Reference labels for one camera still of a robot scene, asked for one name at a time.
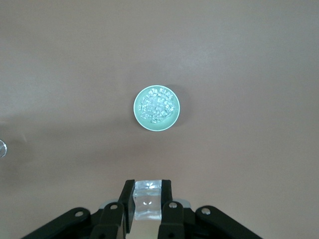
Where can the pile of clear ice cubes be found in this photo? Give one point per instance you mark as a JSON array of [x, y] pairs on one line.
[[157, 105]]

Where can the clear stemmed wine glass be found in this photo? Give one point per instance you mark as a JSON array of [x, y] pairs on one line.
[[2, 149]]

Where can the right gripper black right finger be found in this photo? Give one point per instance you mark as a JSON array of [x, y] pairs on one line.
[[167, 199]]

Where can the single clear ice cube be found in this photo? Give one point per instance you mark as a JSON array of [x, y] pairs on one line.
[[147, 199]]

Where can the green ceramic bowl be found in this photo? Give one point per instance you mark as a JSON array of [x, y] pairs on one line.
[[172, 122]]

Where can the brown table cover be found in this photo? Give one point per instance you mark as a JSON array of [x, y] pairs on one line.
[[74, 49]]

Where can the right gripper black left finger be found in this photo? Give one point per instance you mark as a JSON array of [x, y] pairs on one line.
[[124, 199]]

